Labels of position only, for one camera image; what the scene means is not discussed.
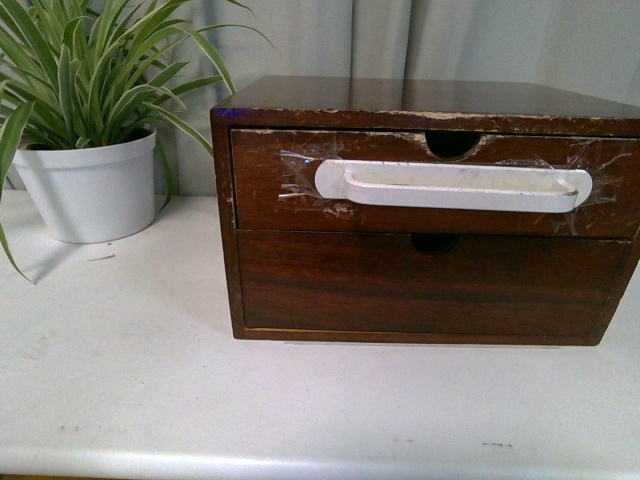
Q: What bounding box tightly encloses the wooden drawer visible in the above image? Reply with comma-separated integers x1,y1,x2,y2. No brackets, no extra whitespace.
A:
230,129,639,238
238,231,631,337

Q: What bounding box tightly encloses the white drawer handle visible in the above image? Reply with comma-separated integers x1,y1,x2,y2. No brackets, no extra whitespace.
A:
314,159,593,213

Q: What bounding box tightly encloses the dark wooden drawer cabinet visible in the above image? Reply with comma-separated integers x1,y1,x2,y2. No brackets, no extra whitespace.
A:
210,76,639,346

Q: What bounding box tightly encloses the white plant pot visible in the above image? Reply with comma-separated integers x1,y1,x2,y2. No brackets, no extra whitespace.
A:
13,130,156,244

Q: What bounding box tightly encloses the green striped spider plant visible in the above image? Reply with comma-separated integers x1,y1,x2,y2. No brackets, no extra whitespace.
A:
0,0,275,285

